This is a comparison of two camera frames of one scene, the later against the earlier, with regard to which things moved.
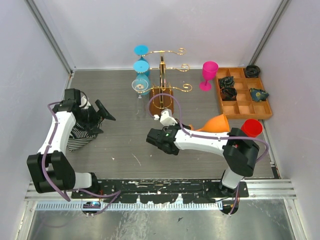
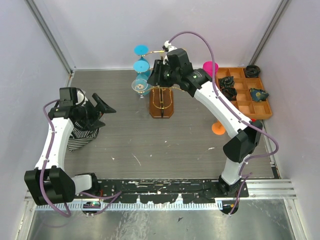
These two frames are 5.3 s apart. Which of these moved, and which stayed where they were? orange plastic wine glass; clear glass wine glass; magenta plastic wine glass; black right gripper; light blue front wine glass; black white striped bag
Moved: orange plastic wine glass; black right gripper
Stayed: light blue front wine glass; black white striped bag; magenta plastic wine glass; clear glass wine glass
